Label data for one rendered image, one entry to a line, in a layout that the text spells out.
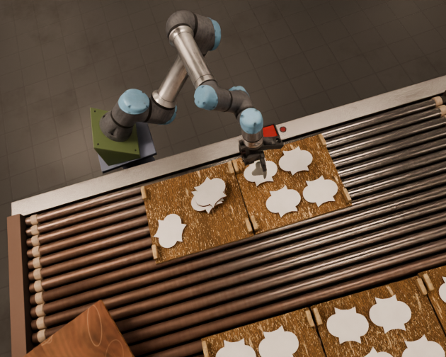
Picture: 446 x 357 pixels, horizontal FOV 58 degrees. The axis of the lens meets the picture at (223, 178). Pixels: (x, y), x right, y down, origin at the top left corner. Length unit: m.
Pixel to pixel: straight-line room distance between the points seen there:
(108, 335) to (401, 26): 3.03
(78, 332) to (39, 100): 2.35
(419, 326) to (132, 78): 2.65
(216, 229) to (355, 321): 0.62
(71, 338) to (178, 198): 0.66
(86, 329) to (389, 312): 1.08
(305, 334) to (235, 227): 0.48
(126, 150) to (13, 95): 2.00
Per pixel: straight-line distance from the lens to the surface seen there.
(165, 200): 1.74
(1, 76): 3.96
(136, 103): 1.76
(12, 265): 1.91
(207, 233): 1.66
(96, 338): 1.59
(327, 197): 1.69
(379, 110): 1.97
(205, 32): 1.64
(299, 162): 1.75
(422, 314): 1.67
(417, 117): 1.98
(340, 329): 1.58
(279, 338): 1.56
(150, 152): 1.94
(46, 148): 3.32
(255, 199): 1.69
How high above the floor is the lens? 2.51
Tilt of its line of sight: 65 degrees down
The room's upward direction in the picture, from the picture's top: 15 degrees counter-clockwise
